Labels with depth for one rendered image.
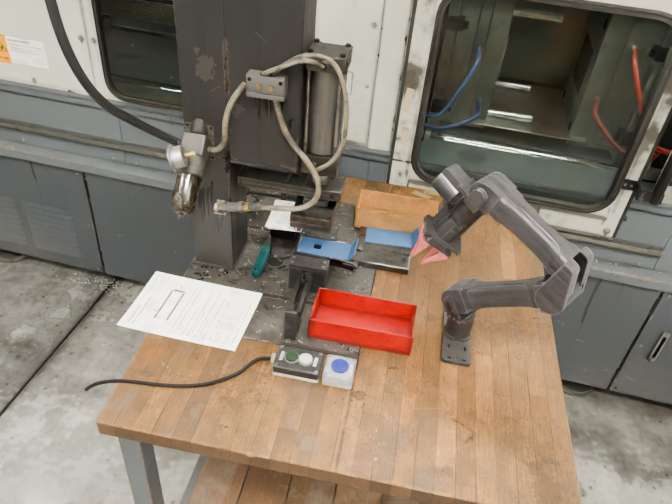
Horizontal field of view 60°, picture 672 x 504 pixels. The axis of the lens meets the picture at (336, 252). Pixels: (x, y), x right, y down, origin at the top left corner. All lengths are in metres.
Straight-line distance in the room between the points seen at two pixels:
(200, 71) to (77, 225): 1.61
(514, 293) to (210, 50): 0.83
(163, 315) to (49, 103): 1.28
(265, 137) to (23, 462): 1.56
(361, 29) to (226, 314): 0.99
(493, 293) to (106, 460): 1.57
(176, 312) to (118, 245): 1.31
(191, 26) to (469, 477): 1.08
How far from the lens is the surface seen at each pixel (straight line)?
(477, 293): 1.37
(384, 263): 1.65
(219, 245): 1.59
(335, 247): 1.57
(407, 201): 1.87
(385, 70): 1.98
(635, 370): 2.66
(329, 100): 1.33
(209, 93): 1.37
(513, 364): 1.49
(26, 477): 2.42
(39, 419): 2.56
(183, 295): 1.56
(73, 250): 2.96
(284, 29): 1.27
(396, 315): 1.50
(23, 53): 2.58
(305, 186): 1.44
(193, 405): 1.32
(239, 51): 1.31
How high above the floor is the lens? 1.94
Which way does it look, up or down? 38 degrees down
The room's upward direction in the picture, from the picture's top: 6 degrees clockwise
